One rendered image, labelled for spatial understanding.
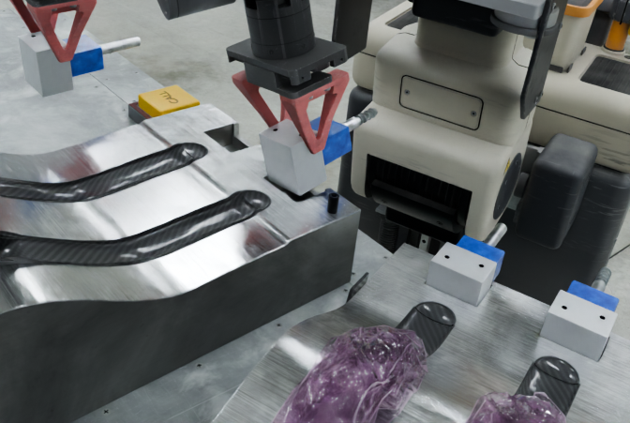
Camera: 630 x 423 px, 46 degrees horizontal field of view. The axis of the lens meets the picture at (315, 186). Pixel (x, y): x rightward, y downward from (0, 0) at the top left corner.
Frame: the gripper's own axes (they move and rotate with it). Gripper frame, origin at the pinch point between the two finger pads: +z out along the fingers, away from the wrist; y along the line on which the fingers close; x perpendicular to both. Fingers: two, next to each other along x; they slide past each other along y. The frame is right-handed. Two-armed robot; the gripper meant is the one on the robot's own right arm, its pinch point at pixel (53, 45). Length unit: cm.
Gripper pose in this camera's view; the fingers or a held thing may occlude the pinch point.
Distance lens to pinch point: 87.8
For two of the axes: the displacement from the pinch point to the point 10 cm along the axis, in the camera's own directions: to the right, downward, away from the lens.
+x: 7.6, -3.1, 5.7
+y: 6.4, 4.7, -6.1
